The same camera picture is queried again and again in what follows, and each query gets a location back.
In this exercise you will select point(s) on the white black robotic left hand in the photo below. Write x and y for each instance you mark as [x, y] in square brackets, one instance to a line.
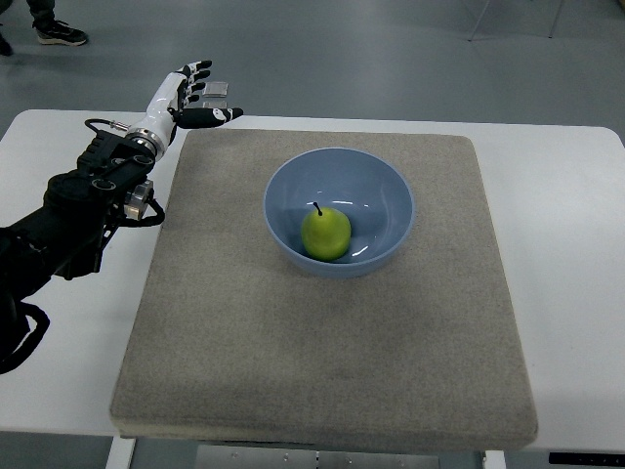
[169, 109]

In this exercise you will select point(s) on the green pear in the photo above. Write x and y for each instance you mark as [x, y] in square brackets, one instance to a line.
[326, 233]

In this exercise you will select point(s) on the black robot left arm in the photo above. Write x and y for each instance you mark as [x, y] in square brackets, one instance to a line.
[82, 209]

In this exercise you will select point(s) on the blue ceramic bowl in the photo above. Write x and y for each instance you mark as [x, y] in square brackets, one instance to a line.
[374, 196]

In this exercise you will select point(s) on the upper metal floor plate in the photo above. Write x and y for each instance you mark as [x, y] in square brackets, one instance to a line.
[216, 89]

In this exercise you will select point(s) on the metal floor plate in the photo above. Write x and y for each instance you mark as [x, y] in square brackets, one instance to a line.
[215, 104]
[216, 89]

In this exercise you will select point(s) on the lower metal floor plate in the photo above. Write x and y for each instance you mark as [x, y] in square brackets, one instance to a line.
[215, 104]

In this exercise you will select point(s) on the person's sneaker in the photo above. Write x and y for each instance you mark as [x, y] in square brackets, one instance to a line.
[53, 32]

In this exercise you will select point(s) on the grey felt mat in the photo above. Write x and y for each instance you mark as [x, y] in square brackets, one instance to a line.
[233, 343]

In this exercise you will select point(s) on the metal table crossbar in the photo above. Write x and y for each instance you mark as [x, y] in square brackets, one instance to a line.
[222, 457]

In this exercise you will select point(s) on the metal chair legs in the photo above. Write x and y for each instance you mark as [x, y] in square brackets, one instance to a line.
[503, 19]

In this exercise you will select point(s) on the black table control panel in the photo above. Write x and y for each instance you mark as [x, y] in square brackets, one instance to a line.
[587, 459]

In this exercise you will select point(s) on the white table leg frame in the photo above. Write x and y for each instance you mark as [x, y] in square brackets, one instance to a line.
[121, 453]

